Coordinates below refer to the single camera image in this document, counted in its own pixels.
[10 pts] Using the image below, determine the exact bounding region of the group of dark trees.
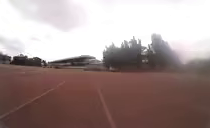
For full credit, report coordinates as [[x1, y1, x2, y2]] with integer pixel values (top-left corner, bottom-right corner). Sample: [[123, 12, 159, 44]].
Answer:
[[102, 32, 210, 74]]

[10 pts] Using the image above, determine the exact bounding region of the low flat-roofed building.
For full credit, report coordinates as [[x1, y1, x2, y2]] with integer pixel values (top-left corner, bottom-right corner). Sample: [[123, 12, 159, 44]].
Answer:
[[47, 54, 106, 71]]

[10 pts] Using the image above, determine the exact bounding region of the row of distant trees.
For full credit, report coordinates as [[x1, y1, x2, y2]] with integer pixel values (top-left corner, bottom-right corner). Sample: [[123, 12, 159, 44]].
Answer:
[[0, 51, 48, 68]]

